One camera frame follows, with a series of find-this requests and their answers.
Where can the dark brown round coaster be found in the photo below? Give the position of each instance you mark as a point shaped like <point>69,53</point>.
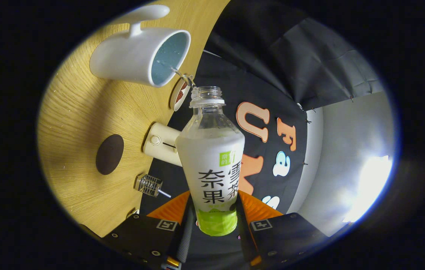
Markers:
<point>109,154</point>

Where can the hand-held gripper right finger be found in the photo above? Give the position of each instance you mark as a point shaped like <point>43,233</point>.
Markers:
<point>243,234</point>

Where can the large ceiling light panel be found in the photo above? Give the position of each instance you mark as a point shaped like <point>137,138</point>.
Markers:
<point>370,187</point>

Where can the cream toaster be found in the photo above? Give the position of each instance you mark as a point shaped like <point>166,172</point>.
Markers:
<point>162,144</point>

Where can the brown cookie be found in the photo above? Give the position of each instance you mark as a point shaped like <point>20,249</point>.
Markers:
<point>183,87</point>
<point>179,96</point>

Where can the clear juice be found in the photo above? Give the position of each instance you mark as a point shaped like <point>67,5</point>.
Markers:
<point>185,76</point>

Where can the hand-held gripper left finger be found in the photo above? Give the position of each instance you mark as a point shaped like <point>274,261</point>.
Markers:
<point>186,232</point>

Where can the wooden table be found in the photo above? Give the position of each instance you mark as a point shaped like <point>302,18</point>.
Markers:
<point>73,112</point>

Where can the clear bottle white green label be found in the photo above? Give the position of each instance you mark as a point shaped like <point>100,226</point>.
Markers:
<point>212,161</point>

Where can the white cup blue inside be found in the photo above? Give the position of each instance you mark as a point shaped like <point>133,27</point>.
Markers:
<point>130,60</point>

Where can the small white oval plate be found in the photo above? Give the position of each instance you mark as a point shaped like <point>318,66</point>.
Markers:
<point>174,101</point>

